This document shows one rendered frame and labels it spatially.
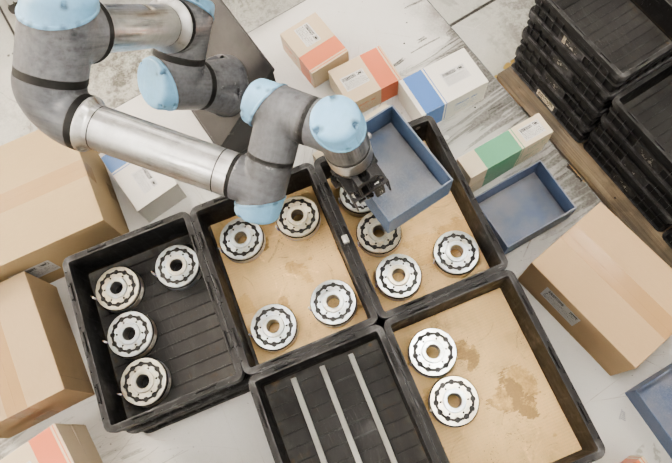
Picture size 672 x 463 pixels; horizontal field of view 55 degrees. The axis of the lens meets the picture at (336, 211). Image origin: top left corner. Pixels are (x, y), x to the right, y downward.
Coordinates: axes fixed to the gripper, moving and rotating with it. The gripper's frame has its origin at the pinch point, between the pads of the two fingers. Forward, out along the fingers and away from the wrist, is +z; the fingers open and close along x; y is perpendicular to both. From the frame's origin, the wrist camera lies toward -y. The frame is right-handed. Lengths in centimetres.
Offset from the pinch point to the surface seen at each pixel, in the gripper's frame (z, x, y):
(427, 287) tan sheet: 29.1, 1.7, 19.3
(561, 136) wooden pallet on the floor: 107, 77, -12
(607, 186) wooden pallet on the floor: 107, 78, 12
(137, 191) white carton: 28, -46, -40
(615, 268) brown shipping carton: 30, 38, 38
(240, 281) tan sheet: 25.0, -33.7, -4.6
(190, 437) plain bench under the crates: 34, -63, 18
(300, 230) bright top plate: 24.3, -15.7, -6.9
